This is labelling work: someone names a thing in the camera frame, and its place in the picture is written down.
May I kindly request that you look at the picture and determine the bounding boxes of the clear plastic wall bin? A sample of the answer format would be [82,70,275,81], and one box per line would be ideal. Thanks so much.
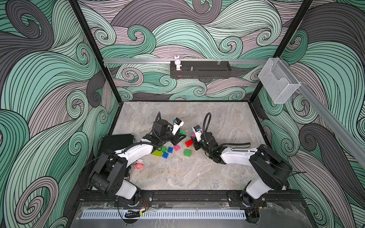
[259,58,300,104]

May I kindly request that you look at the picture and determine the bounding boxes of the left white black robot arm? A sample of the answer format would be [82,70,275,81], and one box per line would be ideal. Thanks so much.
[88,116,186,205]

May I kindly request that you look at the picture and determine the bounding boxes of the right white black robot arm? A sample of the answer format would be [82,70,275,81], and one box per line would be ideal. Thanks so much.
[191,125,293,208]

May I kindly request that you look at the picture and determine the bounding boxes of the blue lego brick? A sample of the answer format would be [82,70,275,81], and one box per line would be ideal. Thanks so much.
[162,153,169,159]
[167,147,173,154]

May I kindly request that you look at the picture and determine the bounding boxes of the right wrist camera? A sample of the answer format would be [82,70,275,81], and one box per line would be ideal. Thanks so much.
[193,125,202,142]

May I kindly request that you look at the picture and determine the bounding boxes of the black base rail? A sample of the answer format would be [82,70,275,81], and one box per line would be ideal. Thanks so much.
[76,190,304,209]

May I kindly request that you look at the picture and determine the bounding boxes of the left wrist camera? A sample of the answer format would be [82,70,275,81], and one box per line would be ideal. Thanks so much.
[172,118,184,135]

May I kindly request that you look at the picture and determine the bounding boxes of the white slotted cable duct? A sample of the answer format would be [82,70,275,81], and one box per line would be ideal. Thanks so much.
[80,209,246,220]

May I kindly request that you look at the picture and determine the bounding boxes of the pink toy figure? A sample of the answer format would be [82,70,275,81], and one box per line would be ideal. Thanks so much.
[134,159,144,171]

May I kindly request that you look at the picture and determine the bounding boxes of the black wall shelf tray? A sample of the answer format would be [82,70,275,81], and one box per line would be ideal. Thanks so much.
[170,61,232,81]

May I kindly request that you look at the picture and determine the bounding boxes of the black box on table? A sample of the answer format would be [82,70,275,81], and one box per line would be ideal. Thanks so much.
[98,134,135,155]

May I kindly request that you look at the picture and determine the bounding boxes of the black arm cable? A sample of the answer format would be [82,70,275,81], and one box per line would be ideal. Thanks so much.
[202,112,252,150]
[152,112,172,143]

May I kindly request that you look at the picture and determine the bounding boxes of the long red lego brick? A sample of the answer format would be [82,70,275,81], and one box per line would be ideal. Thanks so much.
[185,140,194,147]

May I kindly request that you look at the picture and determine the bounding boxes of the aluminium rail right wall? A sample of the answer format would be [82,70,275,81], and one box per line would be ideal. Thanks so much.
[283,61,365,166]

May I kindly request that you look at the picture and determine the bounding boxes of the green lego brick right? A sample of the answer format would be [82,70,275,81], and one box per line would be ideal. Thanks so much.
[184,150,192,157]

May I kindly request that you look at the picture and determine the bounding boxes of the white pink bunny figurine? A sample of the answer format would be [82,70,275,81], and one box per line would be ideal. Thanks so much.
[174,56,182,71]

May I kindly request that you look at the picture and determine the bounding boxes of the aluminium rail back wall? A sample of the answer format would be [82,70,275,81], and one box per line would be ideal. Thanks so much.
[103,58,268,65]

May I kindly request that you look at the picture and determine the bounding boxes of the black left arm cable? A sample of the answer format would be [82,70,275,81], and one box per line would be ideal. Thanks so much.
[152,112,172,143]

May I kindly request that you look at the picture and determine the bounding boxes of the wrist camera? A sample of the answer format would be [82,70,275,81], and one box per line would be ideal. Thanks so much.
[172,118,184,135]
[193,125,202,142]

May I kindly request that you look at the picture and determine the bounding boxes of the aluminium rail wall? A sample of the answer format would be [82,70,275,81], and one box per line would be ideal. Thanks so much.
[103,58,268,65]
[283,61,365,166]

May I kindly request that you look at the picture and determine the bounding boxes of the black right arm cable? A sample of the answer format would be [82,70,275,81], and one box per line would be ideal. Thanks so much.
[202,112,252,150]

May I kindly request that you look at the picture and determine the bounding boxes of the lime long lego brick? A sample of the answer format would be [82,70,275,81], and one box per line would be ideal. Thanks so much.
[152,150,163,157]

